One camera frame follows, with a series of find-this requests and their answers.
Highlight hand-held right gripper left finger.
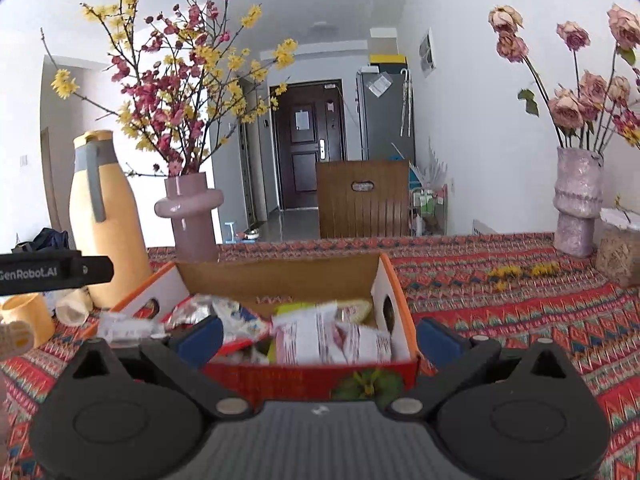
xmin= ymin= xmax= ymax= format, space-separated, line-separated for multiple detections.
xmin=56 ymin=315 xmax=249 ymax=422

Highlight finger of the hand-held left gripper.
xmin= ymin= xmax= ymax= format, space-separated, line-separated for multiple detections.
xmin=76 ymin=255 xmax=114 ymax=287

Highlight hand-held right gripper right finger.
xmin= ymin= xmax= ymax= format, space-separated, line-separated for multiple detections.
xmin=384 ymin=315 xmax=584 ymax=422

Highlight light green snack packet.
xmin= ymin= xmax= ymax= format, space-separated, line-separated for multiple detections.
xmin=272 ymin=302 xmax=321 ymax=317

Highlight red cardboard box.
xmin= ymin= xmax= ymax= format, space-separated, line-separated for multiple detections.
xmin=97 ymin=252 xmax=423 ymax=406

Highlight white red-print snack packet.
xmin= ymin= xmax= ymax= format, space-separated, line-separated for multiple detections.
xmin=270 ymin=302 xmax=351 ymax=366

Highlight person's left hand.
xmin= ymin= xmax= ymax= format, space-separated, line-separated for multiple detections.
xmin=0 ymin=319 xmax=37 ymax=362

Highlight dark bag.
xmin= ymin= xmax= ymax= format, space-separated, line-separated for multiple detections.
xmin=12 ymin=227 xmax=71 ymax=256

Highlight yellow thermos jug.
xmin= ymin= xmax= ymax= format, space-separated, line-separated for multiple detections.
xmin=69 ymin=130 xmax=153 ymax=309

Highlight yellow mug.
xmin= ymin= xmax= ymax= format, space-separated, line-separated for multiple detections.
xmin=0 ymin=293 xmax=56 ymax=348

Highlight cream paper cup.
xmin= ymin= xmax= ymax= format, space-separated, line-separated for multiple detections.
xmin=55 ymin=287 xmax=94 ymax=325

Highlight fallen yellow petals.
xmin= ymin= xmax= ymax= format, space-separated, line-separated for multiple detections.
xmin=487 ymin=262 xmax=561 ymax=292

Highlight small storage rack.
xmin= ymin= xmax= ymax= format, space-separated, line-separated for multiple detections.
xmin=410 ymin=185 xmax=448 ymax=236

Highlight wooden chair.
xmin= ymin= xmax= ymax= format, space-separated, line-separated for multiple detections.
xmin=315 ymin=160 xmax=412 ymax=239

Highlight white dried grass bundle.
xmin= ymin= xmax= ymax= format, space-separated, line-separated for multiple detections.
xmin=417 ymin=137 xmax=448 ymax=191

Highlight pink textured vase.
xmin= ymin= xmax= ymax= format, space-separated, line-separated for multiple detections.
xmin=552 ymin=146 xmax=605 ymax=258

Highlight yellow and pink blossom branches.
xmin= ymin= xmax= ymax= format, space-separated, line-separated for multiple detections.
xmin=41 ymin=0 xmax=300 ymax=178

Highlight clear cereal jar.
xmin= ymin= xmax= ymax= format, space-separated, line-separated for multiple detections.
xmin=595 ymin=207 xmax=640 ymax=288

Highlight dark brown door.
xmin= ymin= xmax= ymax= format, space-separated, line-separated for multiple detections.
xmin=270 ymin=80 xmax=348 ymax=211

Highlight grey refrigerator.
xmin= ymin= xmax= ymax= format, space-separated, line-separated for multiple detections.
xmin=356 ymin=67 xmax=416 ymax=163

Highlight white umbrella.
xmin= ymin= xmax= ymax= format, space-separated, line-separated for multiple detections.
xmin=399 ymin=70 xmax=415 ymax=137

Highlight dried pink roses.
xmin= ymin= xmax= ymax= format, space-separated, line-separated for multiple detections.
xmin=488 ymin=2 xmax=640 ymax=151

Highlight red yellow berry branches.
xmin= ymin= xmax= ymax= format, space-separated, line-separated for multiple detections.
xmin=612 ymin=67 xmax=640 ymax=148

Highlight mauve ring vase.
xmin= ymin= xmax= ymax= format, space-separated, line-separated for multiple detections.
xmin=154 ymin=172 xmax=224 ymax=263

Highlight white wall panel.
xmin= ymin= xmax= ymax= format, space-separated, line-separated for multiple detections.
xmin=419 ymin=29 xmax=437 ymax=78

